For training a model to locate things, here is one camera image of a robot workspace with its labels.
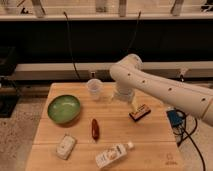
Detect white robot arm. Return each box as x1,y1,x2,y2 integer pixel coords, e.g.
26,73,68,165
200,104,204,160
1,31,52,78
109,54,213,127

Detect black orange eraser block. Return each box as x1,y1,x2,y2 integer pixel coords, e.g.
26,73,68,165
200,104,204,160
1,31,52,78
129,104,151,121

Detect blue device on floor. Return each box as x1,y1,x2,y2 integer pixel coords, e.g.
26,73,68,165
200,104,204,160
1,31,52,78
167,109,185,127

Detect clear plastic cup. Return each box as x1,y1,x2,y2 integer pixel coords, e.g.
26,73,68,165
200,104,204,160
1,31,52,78
86,79,102,100

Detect red brown sausage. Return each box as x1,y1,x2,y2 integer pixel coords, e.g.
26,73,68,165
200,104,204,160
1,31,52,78
92,119,99,140

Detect white plastic bottle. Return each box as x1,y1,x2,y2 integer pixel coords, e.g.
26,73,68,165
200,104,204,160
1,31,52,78
95,142,134,169

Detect green bowl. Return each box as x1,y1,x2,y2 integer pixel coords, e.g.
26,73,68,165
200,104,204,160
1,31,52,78
47,95,81,124

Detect black cart at left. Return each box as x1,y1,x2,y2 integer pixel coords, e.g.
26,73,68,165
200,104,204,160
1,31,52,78
0,46,20,118

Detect white wall rail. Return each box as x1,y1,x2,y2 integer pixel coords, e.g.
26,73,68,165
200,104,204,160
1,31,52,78
10,61,213,80

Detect black floor cable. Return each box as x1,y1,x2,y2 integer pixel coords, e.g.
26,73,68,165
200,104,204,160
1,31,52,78
170,104,208,171

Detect right black hanging cable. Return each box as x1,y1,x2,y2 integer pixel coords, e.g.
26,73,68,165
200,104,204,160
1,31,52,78
124,10,142,58

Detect black hanging cable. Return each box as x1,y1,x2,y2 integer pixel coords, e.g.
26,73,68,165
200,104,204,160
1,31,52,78
62,11,82,81
124,10,142,58

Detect left black hanging cable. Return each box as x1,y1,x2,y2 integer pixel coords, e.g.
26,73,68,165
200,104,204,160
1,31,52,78
62,11,82,81

